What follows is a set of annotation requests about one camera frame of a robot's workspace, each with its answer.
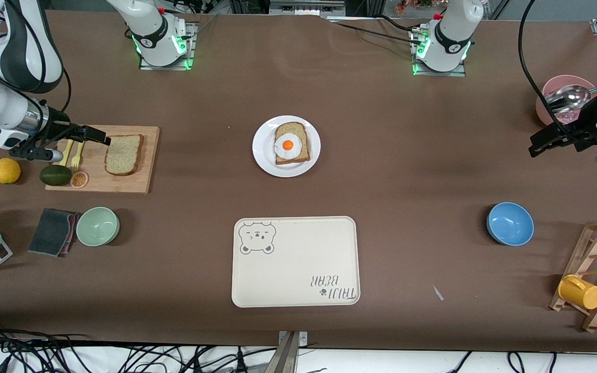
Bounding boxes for clear plastic ice pieces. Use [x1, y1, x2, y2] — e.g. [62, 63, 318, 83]
[550, 110, 581, 125]

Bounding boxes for black table cable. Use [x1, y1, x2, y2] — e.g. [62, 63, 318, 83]
[324, 16, 426, 45]

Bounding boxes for toy green avocado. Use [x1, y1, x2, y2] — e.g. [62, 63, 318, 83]
[39, 165, 73, 187]

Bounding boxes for toy fried egg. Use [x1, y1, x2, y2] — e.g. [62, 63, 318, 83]
[274, 133, 302, 160]

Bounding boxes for grey pink folded cloth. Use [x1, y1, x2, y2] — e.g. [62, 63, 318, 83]
[28, 208, 81, 257]

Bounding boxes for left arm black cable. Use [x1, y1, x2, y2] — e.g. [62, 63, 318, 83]
[518, 0, 597, 146]

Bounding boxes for yellow mug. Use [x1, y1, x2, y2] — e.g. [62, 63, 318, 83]
[558, 274, 597, 311]

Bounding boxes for metal table edge bracket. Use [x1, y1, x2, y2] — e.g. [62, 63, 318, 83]
[277, 331, 309, 373]

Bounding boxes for yellow toy lemon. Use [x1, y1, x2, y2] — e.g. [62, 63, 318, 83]
[0, 158, 22, 185]

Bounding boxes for bamboo cutting board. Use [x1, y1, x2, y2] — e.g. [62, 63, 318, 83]
[45, 125, 160, 194]

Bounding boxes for toy bread slice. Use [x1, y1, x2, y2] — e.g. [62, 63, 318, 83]
[104, 134, 145, 177]
[275, 122, 311, 166]

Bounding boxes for aluminium profile rail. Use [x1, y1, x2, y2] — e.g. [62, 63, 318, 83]
[267, 0, 347, 16]

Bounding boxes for white round plate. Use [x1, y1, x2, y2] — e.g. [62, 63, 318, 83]
[252, 115, 321, 178]

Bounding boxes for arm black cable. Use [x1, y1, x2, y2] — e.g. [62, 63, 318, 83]
[518, 0, 597, 146]
[0, 0, 73, 127]

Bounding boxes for cream bear print tray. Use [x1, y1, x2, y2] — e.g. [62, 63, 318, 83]
[232, 216, 361, 308]

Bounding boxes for pink bowl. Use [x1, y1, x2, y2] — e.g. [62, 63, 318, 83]
[535, 75, 597, 127]

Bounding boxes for wooden peg cup rack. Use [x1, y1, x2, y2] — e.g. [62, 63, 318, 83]
[548, 219, 597, 333]

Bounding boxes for blue bowl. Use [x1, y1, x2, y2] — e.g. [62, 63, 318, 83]
[487, 202, 535, 247]

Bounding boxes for yellow plastic fork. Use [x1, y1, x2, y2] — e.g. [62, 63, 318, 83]
[70, 141, 86, 172]

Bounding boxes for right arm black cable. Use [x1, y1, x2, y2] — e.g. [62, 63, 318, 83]
[0, 0, 73, 127]

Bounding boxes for metal scoop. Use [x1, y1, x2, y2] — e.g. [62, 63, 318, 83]
[544, 84, 597, 116]

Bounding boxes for mint green bowl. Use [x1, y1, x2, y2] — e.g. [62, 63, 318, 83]
[76, 207, 121, 247]

